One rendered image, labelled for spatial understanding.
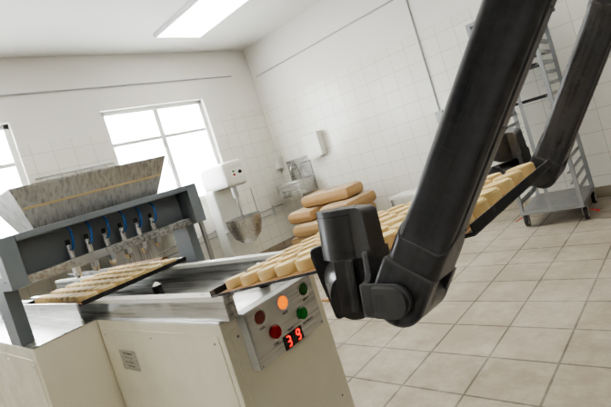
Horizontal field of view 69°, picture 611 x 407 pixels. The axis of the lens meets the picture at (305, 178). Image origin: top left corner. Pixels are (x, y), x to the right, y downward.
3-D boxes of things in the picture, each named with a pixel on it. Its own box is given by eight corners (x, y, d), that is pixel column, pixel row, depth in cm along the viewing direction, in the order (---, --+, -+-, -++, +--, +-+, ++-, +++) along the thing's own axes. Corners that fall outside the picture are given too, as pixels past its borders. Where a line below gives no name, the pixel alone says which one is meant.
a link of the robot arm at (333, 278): (335, 326, 49) (385, 317, 49) (325, 264, 49) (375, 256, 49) (330, 309, 56) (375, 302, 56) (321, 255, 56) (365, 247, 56)
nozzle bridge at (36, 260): (3, 342, 152) (-30, 250, 151) (179, 264, 206) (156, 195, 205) (31, 349, 130) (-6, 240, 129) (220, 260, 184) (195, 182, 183)
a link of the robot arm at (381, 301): (410, 322, 43) (442, 296, 50) (390, 205, 43) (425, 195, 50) (313, 316, 50) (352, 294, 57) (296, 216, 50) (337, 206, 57)
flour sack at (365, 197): (349, 215, 480) (345, 203, 479) (319, 222, 506) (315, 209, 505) (379, 199, 536) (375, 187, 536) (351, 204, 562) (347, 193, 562)
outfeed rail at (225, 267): (57, 291, 252) (54, 280, 252) (63, 289, 255) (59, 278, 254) (313, 271, 118) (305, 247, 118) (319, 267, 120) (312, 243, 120)
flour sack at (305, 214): (312, 222, 520) (308, 210, 520) (288, 226, 549) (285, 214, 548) (347, 204, 572) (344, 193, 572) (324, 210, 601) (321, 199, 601)
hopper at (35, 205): (-1, 242, 156) (-14, 203, 155) (142, 200, 197) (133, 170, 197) (23, 232, 136) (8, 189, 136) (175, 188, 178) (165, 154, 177)
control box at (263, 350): (252, 370, 103) (234, 313, 102) (315, 322, 121) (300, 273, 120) (262, 372, 100) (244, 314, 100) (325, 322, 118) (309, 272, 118)
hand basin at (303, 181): (344, 207, 607) (320, 130, 603) (328, 214, 581) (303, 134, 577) (295, 216, 676) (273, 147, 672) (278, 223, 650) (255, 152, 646)
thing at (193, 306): (0, 314, 231) (-5, 302, 231) (6, 312, 233) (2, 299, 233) (231, 322, 97) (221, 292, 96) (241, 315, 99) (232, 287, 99)
